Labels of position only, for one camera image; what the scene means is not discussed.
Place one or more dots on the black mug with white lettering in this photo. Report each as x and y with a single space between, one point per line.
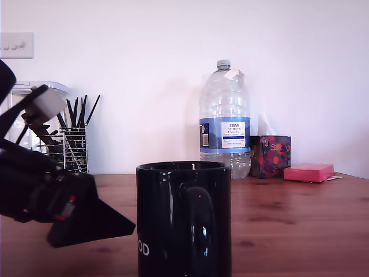
161 216

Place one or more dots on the black chopstick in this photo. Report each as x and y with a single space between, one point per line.
61 121
92 109
64 121
70 114
84 111
80 112
75 112

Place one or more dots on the dark brown scoop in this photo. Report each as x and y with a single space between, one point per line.
43 128

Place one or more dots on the clear container with white lid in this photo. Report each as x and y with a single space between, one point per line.
57 86

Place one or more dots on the large clear water bottle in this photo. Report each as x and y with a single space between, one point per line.
225 101

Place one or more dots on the floral tissue box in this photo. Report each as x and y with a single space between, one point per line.
271 155

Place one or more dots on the white tissue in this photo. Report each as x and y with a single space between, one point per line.
263 127

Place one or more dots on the white paper tag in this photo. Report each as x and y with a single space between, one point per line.
232 75

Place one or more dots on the pink flat box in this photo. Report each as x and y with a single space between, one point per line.
308 173

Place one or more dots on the beige paper slip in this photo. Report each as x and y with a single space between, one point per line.
335 177

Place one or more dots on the white wall switch plate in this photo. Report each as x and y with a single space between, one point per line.
17 45

